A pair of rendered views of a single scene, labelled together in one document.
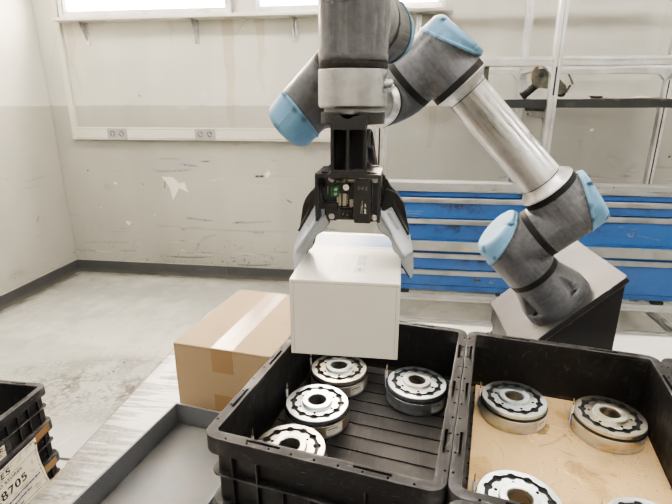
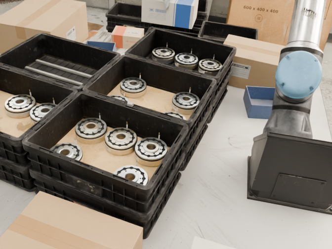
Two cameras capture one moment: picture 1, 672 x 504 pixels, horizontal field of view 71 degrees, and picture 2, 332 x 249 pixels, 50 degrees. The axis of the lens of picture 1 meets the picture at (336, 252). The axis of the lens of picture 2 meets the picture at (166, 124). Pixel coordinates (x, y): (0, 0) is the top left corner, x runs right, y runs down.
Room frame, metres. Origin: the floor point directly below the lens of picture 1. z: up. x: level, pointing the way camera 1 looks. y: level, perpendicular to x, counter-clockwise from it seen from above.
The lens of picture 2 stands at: (0.63, -1.39, 1.61)
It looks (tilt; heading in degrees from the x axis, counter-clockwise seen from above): 39 degrees down; 92
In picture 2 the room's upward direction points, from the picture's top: 5 degrees clockwise
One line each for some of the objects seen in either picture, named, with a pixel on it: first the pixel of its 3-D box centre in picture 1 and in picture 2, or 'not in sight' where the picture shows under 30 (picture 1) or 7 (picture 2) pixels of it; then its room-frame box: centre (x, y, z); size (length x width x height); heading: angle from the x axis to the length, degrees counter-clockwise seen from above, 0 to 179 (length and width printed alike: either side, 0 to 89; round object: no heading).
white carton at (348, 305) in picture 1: (352, 286); (170, 8); (0.57, -0.02, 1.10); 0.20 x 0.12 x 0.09; 172
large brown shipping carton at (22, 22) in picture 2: not in sight; (44, 29); (-0.09, 0.30, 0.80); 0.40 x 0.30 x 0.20; 82
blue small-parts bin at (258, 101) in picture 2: not in sight; (269, 103); (1.03, -0.07, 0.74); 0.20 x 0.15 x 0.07; 4
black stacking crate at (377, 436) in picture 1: (358, 407); (181, 63); (0.63, -0.04, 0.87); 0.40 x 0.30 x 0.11; 162
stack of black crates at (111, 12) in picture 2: not in sight; (133, 30); (0.19, 1.47, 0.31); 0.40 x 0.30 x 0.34; 172
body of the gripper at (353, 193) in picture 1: (351, 167); not in sight; (0.54, -0.02, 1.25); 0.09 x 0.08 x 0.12; 172
